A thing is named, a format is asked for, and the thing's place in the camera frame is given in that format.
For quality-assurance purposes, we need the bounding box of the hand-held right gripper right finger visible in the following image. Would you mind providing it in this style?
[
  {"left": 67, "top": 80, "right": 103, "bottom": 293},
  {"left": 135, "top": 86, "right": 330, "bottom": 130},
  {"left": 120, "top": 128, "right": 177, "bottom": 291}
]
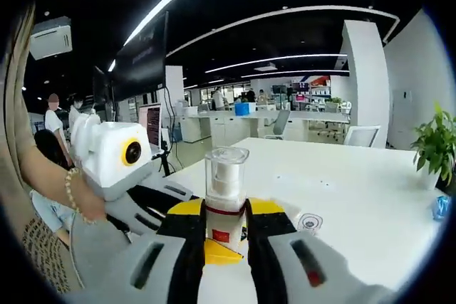
[{"left": 245, "top": 196, "right": 357, "bottom": 304}]

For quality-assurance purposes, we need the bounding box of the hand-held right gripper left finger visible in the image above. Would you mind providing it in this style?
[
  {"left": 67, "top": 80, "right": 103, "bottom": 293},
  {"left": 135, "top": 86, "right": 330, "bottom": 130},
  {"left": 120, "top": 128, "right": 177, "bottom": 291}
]
[{"left": 113, "top": 199, "right": 207, "bottom": 304}]

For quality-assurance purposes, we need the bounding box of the blue storage bin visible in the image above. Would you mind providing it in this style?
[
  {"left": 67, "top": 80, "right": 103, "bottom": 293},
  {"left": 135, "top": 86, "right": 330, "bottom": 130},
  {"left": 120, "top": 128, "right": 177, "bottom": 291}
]
[{"left": 234, "top": 101, "right": 257, "bottom": 116}]

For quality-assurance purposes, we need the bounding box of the person's left hand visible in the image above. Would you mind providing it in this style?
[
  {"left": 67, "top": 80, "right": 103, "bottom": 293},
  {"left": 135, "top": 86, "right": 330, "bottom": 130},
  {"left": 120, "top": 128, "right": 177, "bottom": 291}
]
[{"left": 76, "top": 172, "right": 107, "bottom": 223}]

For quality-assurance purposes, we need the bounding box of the black tripod stand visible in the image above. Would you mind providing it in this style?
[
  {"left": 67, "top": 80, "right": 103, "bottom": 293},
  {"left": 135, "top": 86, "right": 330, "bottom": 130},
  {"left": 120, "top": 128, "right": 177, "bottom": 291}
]
[{"left": 160, "top": 140, "right": 179, "bottom": 177}]

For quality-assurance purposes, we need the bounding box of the white office desk row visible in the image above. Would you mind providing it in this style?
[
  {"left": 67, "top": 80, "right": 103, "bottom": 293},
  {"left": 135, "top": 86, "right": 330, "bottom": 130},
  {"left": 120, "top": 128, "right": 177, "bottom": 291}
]
[{"left": 177, "top": 110, "right": 352, "bottom": 147}]

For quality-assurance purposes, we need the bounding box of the large black display screen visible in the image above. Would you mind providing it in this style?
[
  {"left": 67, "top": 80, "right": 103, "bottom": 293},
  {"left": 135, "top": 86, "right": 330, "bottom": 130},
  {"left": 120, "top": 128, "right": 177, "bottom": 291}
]
[{"left": 113, "top": 11, "right": 168, "bottom": 100}]

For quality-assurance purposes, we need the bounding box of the person's beige printed shirt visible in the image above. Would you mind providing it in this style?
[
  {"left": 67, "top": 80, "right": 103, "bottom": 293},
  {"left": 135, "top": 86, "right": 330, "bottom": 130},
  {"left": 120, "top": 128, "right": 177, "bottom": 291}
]
[{"left": 0, "top": 0, "right": 83, "bottom": 294}]

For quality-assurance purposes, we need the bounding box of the grey office chair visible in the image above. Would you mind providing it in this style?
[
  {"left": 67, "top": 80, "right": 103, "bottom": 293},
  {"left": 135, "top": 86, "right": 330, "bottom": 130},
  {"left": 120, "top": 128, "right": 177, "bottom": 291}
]
[{"left": 264, "top": 110, "right": 291, "bottom": 140}]

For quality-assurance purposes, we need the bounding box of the white ceiling-mounted device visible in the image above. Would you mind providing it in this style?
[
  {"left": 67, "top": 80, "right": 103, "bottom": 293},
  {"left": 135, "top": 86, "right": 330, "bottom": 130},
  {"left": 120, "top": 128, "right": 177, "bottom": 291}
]
[{"left": 30, "top": 16, "right": 73, "bottom": 60}]

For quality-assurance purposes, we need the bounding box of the white mesh office chair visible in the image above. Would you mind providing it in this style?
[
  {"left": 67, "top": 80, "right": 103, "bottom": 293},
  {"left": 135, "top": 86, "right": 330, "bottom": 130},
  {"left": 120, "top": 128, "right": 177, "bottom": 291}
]
[{"left": 343, "top": 125, "right": 381, "bottom": 148}]

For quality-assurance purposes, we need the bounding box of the blue plastic bag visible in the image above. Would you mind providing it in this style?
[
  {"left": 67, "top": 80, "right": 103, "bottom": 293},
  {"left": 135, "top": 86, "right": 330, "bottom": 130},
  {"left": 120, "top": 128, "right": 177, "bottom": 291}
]
[{"left": 431, "top": 195, "right": 450, "bottom": 220}]

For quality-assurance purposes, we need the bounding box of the potted green plant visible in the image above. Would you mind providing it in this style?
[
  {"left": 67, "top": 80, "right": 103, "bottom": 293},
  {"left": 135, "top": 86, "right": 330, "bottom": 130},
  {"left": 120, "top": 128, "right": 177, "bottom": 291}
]
[{"left": 409, "top": 103, "right": 456, "bottom": 191}]

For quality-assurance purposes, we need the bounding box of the bead bracelet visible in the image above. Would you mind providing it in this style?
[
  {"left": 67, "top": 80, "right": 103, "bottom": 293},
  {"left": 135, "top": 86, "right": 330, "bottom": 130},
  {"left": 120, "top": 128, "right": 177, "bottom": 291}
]
[{"left": 63, "top": 167, "right": 97, "bottom": 226}]

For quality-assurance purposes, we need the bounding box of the grey wall cabinet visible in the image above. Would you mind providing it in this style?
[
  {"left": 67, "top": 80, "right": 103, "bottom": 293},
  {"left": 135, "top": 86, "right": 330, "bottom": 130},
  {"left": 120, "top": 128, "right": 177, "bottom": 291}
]
[{"left": 395, "top": 89, "right": 416, "bottom": 141}]

